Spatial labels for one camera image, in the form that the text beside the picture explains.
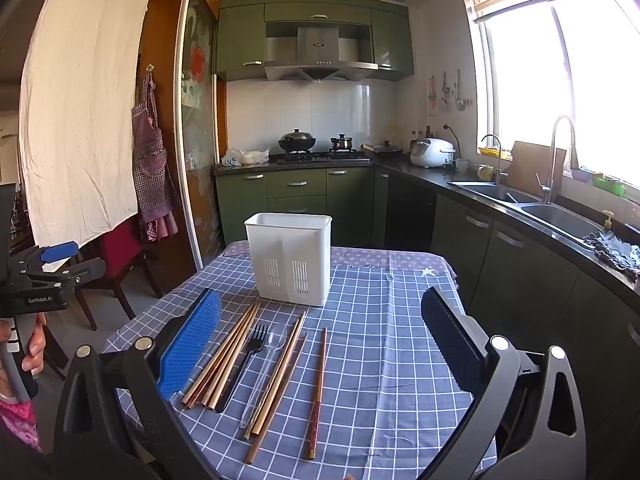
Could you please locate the white cup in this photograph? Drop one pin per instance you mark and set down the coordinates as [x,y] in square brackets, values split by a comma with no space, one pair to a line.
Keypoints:
[461,165]

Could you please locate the green cabinets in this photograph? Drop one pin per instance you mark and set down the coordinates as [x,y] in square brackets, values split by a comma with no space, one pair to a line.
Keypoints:
[345,200]
[240,35]

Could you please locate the black plastic fork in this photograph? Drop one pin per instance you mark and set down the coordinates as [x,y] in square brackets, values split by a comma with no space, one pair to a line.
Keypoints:
[257,340]

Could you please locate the blue checked tablecloth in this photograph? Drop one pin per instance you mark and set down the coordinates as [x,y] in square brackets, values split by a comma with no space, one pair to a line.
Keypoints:
[390,360]

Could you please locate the reddish patterned wooden chopstick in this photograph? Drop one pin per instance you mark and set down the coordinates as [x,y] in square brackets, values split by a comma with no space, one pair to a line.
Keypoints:
[318,395]

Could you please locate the black gas stove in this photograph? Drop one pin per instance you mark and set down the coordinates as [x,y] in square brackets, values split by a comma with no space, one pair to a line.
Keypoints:
[320,156]

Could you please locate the tall steel faucet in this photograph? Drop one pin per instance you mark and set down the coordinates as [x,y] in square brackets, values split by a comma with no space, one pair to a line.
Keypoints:
[554,160]

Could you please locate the black frying pan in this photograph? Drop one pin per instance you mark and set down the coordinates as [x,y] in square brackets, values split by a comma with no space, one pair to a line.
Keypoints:
[386,149]

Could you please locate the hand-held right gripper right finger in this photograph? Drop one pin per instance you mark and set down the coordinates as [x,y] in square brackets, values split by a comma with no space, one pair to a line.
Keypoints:
[452,345]

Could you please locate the wooden cutting board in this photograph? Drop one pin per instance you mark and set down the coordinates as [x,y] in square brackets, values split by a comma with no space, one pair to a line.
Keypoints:
[530,165]

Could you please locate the grey crumpled cloth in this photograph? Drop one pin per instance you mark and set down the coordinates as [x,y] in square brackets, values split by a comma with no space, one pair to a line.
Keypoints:
[612,252]

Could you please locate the red upholstered chair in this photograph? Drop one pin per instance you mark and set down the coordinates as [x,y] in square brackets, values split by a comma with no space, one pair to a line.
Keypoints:
[117,255]

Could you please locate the hanging kitchen utensil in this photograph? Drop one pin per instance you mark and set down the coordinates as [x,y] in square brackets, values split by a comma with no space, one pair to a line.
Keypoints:
[459,92]
[432,92]
[444,91]

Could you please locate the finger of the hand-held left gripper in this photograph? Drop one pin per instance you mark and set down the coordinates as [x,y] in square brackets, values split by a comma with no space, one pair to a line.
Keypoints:
[82,271]
[57,252]

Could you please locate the small black pot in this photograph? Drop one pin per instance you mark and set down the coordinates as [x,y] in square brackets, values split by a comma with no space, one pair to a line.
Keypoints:
[342,142]

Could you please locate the white hanging sheet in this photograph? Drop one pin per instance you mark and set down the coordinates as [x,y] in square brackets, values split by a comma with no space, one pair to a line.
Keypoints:
[80,110]

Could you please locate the green lower cabinets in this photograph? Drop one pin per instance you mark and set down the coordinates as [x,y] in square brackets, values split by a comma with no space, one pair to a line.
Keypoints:
[345,200]

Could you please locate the yellow dish rack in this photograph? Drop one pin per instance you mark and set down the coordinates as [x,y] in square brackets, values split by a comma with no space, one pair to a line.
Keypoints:
[492,151]

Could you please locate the soap pump bottle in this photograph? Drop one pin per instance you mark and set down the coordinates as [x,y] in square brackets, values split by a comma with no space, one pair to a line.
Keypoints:
[607,222]

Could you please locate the green upper cabinets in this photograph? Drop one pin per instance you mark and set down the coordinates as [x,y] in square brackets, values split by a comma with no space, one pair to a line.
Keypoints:
[240,35]

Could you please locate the white plastic utensil holder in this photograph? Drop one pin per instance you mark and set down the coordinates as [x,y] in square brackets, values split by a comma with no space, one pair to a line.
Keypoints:
[280,240]

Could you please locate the pale ceramic mug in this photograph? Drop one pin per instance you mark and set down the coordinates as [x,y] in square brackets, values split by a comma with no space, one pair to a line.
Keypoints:
[485,173]

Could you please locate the clear plastic spoon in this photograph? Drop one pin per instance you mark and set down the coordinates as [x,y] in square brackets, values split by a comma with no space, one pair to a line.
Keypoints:
[276,340]

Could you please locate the black wok with lid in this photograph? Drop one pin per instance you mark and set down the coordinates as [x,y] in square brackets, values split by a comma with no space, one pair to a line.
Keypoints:
[296,141]

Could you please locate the person's left forearm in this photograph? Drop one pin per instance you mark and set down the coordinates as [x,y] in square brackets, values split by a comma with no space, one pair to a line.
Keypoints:
[15,420]

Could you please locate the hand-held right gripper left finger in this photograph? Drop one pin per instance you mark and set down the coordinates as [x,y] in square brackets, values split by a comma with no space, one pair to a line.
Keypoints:
[192,345]

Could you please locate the purple checked apron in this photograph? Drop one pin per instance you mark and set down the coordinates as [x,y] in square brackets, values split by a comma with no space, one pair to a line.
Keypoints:
[150,160]

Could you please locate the white rice cooker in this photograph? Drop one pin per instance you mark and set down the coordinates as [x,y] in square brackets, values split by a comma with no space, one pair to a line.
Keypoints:
[430,152]

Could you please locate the steel double sink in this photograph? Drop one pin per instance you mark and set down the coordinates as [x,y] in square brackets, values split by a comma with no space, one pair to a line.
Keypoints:
[565,215]

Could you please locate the small steel faucet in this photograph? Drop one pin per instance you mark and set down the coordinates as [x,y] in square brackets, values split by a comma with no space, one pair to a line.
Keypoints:
[498,165]

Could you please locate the purple star-print cloth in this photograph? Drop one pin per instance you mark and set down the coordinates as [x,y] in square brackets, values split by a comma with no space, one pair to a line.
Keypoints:
[370,259]

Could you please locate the green plastic container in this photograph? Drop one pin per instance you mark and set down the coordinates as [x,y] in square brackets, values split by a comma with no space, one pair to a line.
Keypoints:
[607,186]

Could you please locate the steel range hood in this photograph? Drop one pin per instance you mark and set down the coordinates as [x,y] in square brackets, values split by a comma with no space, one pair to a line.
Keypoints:
[317,45]

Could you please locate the kitchen window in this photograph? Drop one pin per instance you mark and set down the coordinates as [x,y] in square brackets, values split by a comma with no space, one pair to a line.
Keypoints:
[525,85]

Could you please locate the black kitchen countertop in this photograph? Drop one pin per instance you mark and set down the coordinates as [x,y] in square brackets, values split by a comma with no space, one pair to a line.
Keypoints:
[430,172]

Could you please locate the light wooden chopstick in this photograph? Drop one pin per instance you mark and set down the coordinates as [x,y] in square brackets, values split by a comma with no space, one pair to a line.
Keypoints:
[225,354]
[236,356]
[216,355]
[280,377]
[276,399]
[275,374]
[232,354]

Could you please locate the white plastic bag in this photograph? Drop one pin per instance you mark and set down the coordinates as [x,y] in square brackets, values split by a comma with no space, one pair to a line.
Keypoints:
[245,156]

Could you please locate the person's left hand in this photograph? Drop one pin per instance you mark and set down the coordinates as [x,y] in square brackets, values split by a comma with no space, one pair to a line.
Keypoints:
[35,347]

